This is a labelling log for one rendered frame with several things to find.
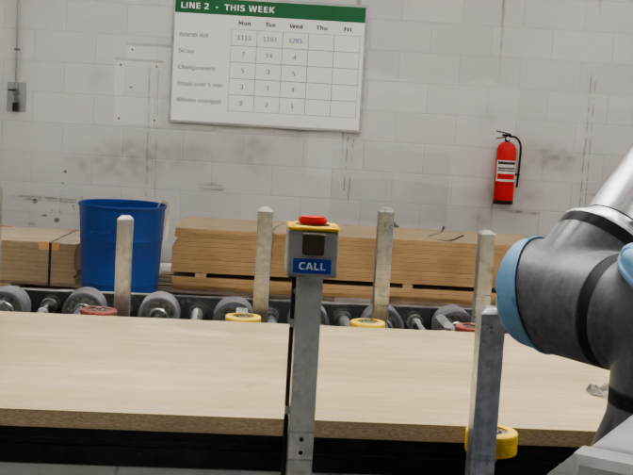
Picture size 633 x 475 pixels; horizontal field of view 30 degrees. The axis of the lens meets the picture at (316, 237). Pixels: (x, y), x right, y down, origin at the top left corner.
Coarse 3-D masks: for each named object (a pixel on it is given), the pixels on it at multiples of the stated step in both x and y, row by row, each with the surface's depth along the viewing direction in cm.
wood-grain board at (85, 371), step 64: (0, 320) 246; (64, 320) 250; (128, 320) 254; (192, 320) 258; (0, 384) 194; (64, 384) 196; (128, 384) 199; (192, 384) 201; (256, 384) 204; (320, 384) 207; (384, 384) 210; (448, 384) 212; (512, 384) 215; (576, 384) 218
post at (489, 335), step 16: (480, 320) 166; (496, 320) 166; (480, 336) 166; (496, 336) 166; (480, 352) 166; (496, 352) 166; (480, 368) 166; (496, 368) 166; (480, 384) 167; (496, 384) 167; (480, 400) 167; (496, 400) 167; (480, 416) 167; (496, 416) 167; (480, 432) 167; (496, 432) 168; (480, 448) 168; (480, 464) 168
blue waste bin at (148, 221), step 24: (96, 216) 712; (120, 216) 709; (144, 216) 715; (168, 216) 736; (96, 240) 714; (144, 240) 718; (96, 264) 717; (144, 264) 721; (96, 288) 719; (144, 288) 725
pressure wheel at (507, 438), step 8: (504, 432) 181; (512, 432) 180; (464, 440) 182; (496, 440) 177; (504, 440) 177; (512, 440) 178; (464, 448) 181; (496, 448) 177; (504, 448) 177; (512, 448) 178; (496, 456) 177; (504, 456) 178; (512, 456) 179
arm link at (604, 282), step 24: (600, 264) 114; (624, 264) 109; (600, 288) 112; (624, 288) 109; (576, 312) 113; (600, 312) 111; (624, 312) 108; (600, 336) 111; (624, 336) 108; (600, 360) 113; (624, 360) 109; (624, 384) 109
